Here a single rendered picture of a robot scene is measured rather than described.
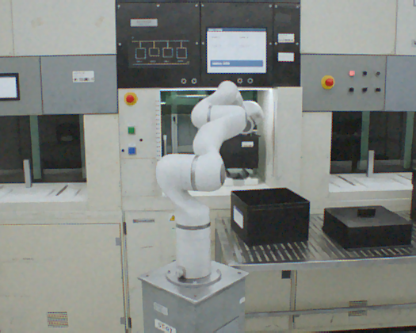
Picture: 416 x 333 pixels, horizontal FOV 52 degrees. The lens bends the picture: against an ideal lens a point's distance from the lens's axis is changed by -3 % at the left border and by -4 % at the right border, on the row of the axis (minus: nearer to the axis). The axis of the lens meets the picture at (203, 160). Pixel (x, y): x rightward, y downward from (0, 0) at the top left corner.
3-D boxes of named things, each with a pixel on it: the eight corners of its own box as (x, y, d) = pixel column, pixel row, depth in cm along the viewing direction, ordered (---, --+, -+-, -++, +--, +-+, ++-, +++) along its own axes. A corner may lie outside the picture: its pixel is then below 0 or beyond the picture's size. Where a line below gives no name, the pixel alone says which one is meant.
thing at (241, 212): (229, 226, 204) (230, 190, 202) (284, 221, 210) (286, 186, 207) (247, 246, 178) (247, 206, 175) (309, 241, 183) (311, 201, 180)
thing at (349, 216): (346, 251, 170) (349, 220, 168) (320, 228, 199) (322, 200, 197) (414, 246, 173) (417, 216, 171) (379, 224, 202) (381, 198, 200)
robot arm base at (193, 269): (195, 292, 139) (194, 238, 136) (154, 275, 151) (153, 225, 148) (231, 273, 153) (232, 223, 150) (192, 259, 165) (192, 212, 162)
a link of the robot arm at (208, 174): (175, 197, 146) (223, 200, 141) (169, 166, 139) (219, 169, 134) (212, 124, 185) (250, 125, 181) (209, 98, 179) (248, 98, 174)
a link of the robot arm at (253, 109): (248, 79, 197) (258, 108, 225) (219, 99, 198) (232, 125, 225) (259, 93, 193) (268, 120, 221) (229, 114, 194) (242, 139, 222)
